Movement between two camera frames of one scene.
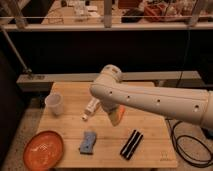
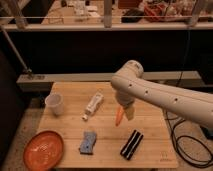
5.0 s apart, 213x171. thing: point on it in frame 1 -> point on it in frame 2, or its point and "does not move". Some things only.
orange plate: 44,151 does not move
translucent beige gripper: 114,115 -> 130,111
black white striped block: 131,145 does not move
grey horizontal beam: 44,82 does not move
